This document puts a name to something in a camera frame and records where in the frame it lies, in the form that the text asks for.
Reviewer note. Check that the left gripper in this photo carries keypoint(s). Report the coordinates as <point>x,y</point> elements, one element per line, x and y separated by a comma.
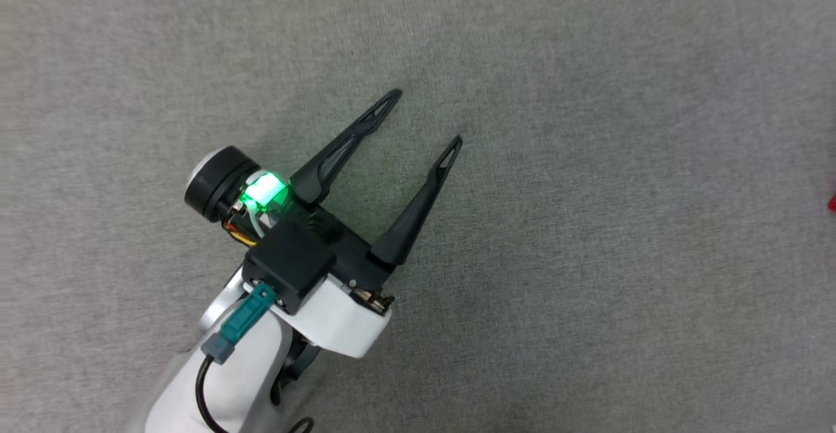
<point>349,319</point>

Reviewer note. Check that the red and white sports jersey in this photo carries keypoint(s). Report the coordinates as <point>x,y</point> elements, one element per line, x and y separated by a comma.
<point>833,205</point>

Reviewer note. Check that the grey fabric sofa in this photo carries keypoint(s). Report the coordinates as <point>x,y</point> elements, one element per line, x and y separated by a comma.
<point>588,224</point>

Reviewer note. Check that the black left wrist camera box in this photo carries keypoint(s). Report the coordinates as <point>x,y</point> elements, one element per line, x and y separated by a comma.
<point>290,266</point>

